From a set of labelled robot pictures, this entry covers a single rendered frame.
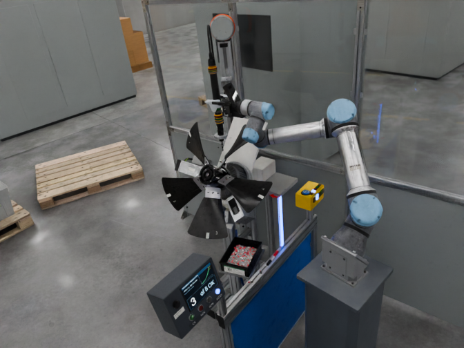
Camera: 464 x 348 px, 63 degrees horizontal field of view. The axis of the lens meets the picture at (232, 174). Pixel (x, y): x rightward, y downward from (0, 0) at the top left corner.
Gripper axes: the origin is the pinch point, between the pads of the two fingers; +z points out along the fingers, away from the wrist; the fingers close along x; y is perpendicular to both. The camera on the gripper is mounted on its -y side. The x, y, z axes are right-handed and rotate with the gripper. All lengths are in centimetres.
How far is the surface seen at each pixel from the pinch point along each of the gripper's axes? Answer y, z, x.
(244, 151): 46, 7, 30
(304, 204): 64, -40, 21
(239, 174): 52, -1, 14
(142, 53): 130, 671, 480
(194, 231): 70, 3, -25
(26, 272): 166, 192, -68
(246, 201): 51, -22, -8
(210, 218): 65, -2, -16
